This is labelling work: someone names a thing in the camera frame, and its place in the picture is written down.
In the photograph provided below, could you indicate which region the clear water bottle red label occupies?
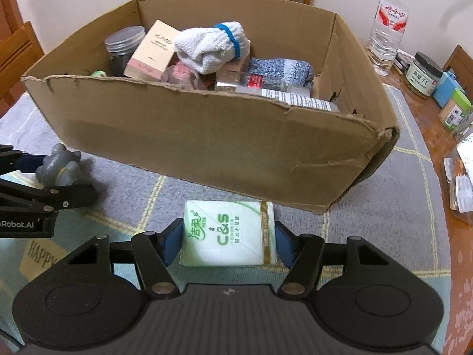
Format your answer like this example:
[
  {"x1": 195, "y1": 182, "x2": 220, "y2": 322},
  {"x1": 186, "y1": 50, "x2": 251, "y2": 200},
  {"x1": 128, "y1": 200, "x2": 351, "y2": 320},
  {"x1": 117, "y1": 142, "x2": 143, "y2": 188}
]
[{"x1": 367, "y1": 0, "x2": 412, "y2": 76}]

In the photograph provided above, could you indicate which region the white sock thick blue band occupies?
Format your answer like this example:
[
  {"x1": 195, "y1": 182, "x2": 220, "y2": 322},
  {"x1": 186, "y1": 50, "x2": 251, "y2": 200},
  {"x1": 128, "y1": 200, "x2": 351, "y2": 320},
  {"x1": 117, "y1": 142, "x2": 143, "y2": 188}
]
[{"x1": 174, "y1": 21, "x2": 252, "y2": 75}]

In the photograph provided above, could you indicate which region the light blue small box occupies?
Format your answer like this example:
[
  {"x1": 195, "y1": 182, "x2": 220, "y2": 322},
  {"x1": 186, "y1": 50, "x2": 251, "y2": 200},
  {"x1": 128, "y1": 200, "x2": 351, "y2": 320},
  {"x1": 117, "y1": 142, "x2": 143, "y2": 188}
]
[{"x1": 432, "y1": 71, "x2": 466, "y2": 108}]

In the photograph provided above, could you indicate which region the black lid jar green label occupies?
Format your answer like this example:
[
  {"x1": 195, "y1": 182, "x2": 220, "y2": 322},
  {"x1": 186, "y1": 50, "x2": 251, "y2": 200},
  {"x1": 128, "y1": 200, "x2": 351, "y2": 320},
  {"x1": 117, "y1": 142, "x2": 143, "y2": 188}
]
[{"x1": 404, "y1": 52, "x2": 443, "y2": 99}]

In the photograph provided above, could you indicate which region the grey toy figure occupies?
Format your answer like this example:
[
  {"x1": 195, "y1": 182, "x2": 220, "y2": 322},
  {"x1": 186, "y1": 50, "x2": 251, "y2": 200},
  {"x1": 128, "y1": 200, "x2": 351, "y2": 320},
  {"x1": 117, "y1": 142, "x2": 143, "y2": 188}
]
[{"x1": 35, "y1": 143, "x2": 84, "y2": 187}]

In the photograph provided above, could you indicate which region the cardboard box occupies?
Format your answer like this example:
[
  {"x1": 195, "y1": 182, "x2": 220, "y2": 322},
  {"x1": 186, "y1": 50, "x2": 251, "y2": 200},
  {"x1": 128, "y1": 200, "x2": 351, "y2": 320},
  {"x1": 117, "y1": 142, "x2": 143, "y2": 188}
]
[{"x1": 20, "y1": 0, "x2": 400, "y2": 214}]

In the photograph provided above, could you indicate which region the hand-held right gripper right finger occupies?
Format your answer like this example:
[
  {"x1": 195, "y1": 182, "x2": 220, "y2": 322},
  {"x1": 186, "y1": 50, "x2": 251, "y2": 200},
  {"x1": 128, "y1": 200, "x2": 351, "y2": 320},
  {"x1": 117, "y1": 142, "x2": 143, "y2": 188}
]
[{"x1": 273, "y1": 222, "x2": 389, "y2": 297}]

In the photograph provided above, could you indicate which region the small bottle with gold contents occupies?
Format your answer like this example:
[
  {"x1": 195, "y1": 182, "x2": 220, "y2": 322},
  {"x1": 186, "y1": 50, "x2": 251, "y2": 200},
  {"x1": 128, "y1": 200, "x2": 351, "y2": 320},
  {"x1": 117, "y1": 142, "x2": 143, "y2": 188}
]
[{"x1": 215, "y1": 70, "x2": 293, "y2": 94}]

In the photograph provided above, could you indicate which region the blue grey sock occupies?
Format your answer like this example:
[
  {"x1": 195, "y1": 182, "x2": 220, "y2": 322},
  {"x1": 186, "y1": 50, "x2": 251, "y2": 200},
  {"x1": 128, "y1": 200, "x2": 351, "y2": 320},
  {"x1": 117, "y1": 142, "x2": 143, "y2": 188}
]
[{"x1": 246, "y1": 57, "x2": 315, "y2": 89}]

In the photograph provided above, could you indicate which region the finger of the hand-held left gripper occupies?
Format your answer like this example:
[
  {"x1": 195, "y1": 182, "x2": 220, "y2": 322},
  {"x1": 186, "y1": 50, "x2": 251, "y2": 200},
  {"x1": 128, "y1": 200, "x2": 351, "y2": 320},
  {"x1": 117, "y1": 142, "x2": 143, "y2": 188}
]
[
  {"x1": 0, "y1": 144, "x2": 47, "y2": 174},
  {"x1": 0, "y1": 179, "x2": 99, "y2": 213}
]

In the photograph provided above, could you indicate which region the wooden door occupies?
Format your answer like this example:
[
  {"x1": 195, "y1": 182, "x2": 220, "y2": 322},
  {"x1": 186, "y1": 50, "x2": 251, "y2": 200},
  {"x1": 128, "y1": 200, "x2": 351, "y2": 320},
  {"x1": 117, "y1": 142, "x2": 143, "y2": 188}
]
[{"x1": 0, "y1": 0, "x2": 23, "y2": 35}]

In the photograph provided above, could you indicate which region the pink carton box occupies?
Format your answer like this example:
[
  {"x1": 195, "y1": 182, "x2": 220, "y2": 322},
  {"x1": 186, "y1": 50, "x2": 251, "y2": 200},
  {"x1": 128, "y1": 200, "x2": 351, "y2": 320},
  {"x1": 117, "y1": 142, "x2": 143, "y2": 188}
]
[{"x1": 124, "y1": 20, "x2": 180, "y2": 81}]

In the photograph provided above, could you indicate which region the jar with dark contents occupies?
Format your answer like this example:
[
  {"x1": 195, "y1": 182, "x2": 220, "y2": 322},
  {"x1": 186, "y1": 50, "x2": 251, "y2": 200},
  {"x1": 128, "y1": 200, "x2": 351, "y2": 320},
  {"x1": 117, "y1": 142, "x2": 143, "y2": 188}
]
[{"x1": 104, "y1": 26, "x2": 146, "y2": 78}]

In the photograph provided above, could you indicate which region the green lid small bottle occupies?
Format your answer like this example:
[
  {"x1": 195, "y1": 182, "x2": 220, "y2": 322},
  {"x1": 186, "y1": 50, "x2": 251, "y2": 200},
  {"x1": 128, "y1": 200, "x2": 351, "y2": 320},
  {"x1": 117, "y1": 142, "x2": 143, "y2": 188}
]
[{"x1": 438, "y1": 89, "x2": 473, "y2": 132}]

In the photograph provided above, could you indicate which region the blue checked towel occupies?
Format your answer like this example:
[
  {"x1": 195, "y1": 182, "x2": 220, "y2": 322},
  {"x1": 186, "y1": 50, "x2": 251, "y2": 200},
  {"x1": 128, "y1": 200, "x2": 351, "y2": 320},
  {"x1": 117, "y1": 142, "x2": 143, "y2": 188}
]
[{"x1": 0, "y1": 83, "x2": 452, "y2": 344}]

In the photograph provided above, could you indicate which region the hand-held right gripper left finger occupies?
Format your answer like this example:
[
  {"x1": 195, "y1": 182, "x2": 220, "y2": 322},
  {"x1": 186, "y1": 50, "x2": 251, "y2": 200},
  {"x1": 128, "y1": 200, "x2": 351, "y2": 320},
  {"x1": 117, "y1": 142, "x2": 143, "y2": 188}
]
[{"x1": 67, "y1": 219, "x2": 185, "y2": 297}]

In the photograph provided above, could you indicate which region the beige carton box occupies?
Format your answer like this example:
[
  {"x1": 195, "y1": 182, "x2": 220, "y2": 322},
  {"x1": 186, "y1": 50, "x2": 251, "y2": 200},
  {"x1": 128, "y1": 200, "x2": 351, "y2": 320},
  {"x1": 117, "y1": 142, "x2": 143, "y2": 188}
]
[{"x1": 222, "y1": 59, "x2": 249, "y2": 73}]

